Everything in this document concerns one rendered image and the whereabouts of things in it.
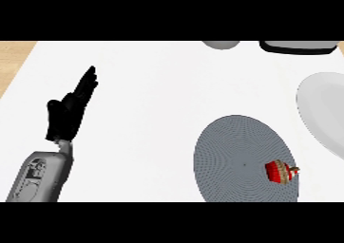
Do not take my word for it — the red and white can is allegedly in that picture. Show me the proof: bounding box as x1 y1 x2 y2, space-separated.
264 159 301 186

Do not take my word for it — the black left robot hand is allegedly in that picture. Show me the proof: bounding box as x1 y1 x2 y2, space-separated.
44 65 100 142

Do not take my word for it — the pale grey plate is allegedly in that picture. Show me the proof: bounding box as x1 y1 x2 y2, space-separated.
295 71 344 163

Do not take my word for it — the grey rounded bowl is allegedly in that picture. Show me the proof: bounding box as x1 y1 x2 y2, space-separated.
200 40 242 50

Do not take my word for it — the grey appliance with black rim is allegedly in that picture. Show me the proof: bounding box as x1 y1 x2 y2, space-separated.
258 40 339 56

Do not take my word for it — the round grey woven placemat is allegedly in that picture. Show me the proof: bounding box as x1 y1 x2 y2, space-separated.
192 114 301 203

